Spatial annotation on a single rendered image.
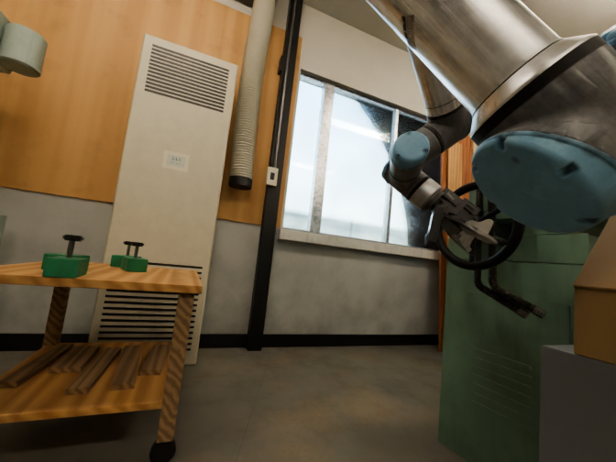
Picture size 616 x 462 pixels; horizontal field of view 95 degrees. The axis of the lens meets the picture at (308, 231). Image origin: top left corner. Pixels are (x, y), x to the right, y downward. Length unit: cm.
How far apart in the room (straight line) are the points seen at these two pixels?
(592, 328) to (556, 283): 58
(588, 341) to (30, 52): 207
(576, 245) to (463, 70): 78
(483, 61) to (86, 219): 202
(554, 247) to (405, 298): 174
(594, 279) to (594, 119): 24
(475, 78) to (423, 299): 253
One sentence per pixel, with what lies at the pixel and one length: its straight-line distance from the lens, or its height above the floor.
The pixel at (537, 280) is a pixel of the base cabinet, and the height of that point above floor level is 65.
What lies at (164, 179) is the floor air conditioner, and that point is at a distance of 177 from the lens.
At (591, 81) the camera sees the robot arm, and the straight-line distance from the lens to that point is 42.
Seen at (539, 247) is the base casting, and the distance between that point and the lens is 115.
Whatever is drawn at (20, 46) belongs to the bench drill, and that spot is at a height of 144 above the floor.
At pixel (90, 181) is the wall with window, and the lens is 213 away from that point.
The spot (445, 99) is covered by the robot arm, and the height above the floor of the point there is 106.
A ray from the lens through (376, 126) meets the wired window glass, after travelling 283.
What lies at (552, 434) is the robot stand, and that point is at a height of 43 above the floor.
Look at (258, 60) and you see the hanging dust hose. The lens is 228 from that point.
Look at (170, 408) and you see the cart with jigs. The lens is 107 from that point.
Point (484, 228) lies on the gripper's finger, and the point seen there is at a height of 77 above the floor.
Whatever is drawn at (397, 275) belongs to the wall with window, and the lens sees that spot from 264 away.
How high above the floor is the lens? 64
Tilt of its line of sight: 6 degrees up
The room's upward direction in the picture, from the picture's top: 6 degrees clockwise
